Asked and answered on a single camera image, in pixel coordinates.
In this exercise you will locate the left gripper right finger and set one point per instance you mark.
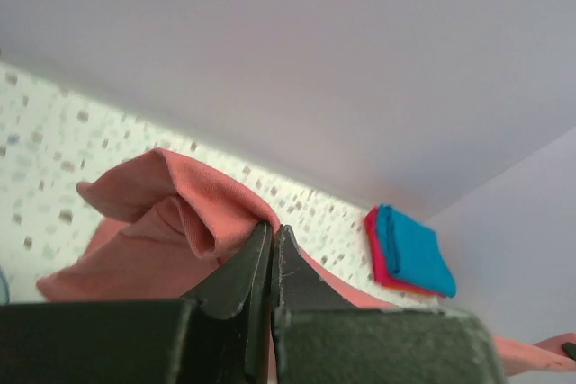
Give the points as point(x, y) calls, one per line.
point(295, 284)

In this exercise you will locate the folded orange t shirt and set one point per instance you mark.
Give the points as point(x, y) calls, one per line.
point(410, 289)

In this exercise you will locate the folded blue t shirt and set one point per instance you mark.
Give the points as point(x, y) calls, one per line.
point(412, 254)

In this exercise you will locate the folded magenta t shirt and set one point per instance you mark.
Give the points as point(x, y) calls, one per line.
point(380, 270)

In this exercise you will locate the salmon pink t shirt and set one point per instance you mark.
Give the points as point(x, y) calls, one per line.
point(169, 221)

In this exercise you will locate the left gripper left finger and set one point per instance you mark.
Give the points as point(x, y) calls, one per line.
point(228, 331)

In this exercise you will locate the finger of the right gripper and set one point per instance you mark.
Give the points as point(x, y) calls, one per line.
point(570, 350)

